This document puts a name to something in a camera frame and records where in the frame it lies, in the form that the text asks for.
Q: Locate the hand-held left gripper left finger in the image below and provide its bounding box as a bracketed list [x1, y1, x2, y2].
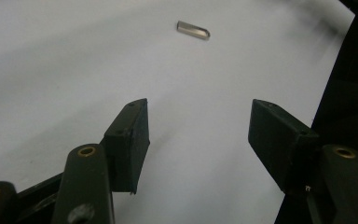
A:
[100, 98, 151, 195]

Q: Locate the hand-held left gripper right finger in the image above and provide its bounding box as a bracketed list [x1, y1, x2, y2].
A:
[247, 98, 322, 196]

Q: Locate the small silver metal piece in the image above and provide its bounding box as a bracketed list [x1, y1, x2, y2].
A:
[176, 20, 212, 41]

